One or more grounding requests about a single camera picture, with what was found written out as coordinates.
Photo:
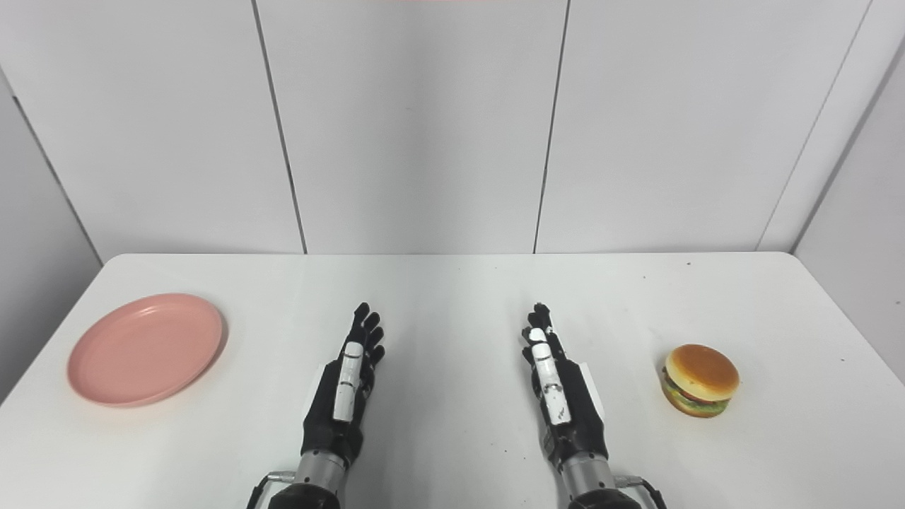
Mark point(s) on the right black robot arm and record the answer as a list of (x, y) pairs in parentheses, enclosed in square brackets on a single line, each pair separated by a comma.
[(594, 484)]

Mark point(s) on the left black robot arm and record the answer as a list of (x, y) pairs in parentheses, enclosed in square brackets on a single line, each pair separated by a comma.
[(311, 484)]

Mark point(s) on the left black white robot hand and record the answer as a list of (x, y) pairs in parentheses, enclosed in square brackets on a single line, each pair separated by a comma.
[(332, 413)]

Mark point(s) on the pink round plate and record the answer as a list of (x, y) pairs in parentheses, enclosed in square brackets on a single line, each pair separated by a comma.
[(145, 349)]

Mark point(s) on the toy hamburger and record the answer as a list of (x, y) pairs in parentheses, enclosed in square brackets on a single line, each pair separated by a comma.
[(700, 380)]

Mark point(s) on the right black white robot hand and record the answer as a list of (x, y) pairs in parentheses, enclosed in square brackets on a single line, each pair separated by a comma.
[(576, 417)]

